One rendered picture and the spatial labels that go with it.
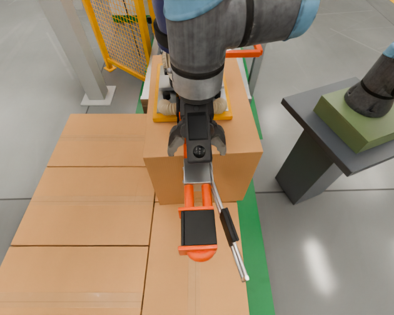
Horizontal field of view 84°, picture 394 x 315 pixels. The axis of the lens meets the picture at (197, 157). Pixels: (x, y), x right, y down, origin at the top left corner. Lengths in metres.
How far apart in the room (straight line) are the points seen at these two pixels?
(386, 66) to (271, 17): 0.83
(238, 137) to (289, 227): 1.07
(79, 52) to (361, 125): 2.05
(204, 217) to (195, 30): 0.33
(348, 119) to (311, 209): 0.86
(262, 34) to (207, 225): 0.34
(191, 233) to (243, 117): 0.52
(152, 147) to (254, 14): 0.53
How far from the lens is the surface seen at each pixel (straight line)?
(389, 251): 2.01
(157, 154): 0.73
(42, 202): 1.30
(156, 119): 0.81
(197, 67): 0.35
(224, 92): 0.89
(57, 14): 2.15
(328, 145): 1.15
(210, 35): 0.33
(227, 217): 0.46
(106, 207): 1.15
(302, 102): 1.30
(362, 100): 1.21
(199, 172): 0.51
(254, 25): 0.35
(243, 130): 0.80
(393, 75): 1.14
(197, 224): 0.45
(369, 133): 1.17
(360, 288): 1.82
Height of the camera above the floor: 1.53
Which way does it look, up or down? 56 degrees down
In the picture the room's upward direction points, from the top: straight up
